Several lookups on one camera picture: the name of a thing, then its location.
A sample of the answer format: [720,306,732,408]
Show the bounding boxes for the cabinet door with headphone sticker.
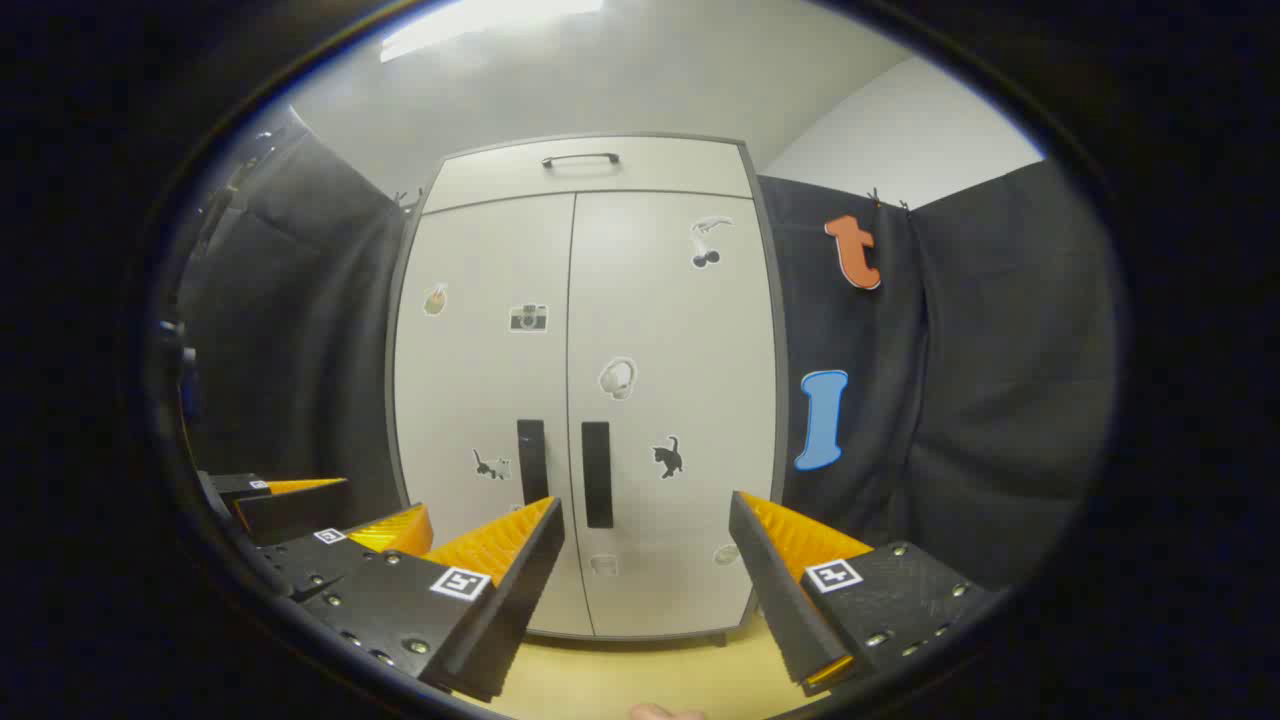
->
[567,190,779,639]

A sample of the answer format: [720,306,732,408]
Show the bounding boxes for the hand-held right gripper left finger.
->
[298,495,567,703]

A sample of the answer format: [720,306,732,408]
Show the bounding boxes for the dark equipment stand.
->
[160,315,201,426]

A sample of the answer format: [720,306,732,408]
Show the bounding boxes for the white cabinet drawer front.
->
[422,137,753,214]

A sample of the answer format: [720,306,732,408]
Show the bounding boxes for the black door handle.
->
[517,419,549,506]
[582,421,613,529]

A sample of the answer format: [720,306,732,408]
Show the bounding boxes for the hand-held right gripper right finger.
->
[728,489,989,699]

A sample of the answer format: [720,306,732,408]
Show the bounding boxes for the cabinet door with camera sticker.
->
[395,193,596,636]

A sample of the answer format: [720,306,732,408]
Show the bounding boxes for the white double-door shoe cabinet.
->
[385,133,791,646]

